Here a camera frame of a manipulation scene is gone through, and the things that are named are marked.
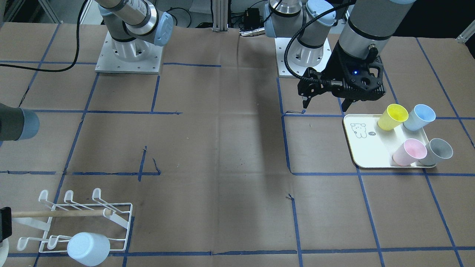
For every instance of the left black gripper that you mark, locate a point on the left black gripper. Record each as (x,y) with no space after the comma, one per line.
(337,63)

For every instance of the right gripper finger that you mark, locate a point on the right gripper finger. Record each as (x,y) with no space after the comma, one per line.
(5,223)

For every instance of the light blue cup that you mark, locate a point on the light blue cup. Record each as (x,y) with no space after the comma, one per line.
(89,249)
(419,117)

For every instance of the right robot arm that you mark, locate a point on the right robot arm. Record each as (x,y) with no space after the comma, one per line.
(135,27)

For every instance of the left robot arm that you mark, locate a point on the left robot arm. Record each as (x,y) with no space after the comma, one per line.
(309,23)

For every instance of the yellow cup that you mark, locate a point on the yellow cup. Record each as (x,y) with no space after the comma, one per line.
(393,116)

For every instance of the pink cup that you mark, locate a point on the pink cup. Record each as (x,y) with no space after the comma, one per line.
(409,152)

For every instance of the grey cup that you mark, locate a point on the grey cup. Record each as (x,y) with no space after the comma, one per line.
(437,150)

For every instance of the cream plastic tray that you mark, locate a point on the cream plastic tray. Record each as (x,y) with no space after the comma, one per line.
(372,147)

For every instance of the white wire cup rack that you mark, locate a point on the white wire cup rack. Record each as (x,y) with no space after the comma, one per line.
(58,223)

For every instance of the aluminium frame post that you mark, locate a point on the aluminium frame post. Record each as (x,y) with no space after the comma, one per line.
(220,15)

